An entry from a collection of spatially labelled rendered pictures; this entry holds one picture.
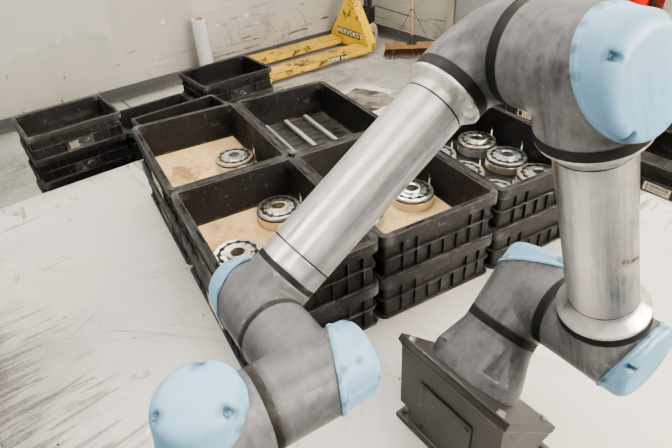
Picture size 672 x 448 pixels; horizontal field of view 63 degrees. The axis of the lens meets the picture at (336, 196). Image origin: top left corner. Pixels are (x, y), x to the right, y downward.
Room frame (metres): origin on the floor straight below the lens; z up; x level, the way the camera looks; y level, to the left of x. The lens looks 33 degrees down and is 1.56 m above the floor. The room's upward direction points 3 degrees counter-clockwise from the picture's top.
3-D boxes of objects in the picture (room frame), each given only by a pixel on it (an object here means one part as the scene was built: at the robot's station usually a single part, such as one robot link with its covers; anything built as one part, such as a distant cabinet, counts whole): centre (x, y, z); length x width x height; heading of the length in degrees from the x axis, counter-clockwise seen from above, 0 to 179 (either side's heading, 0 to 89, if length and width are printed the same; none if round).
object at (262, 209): (1.05, 0.13, 0.86); 0.10 x 0.10 x 0.01
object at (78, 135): (2.28, 1.19, 0.37); 0.40 x 0.30 x 0.45; 127
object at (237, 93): (2.76, 0.54, 0.37); 0.40 x 0.30 x 0.45; 127
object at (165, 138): (1.28, 0.33, 0.87); 0.40 x 0.30 x 0.11; 28
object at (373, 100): (2.03, -0.14, 0.71); 0.22 x 0.19 x 0.01; 36
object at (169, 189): (1.28, 0.33, 0.92); 0.40 x 0.30 x 0.02; 28
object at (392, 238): (1.06, -0.12, 0.92); 0.40 x 0.30 x 0.02; 28
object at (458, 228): (1.06, -0.12, 0.87); 0.40 x 0.30 x 0.11; 28
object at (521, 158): (1.23, -0.45, 0.86); 0.10 x 0.10 x 0.01
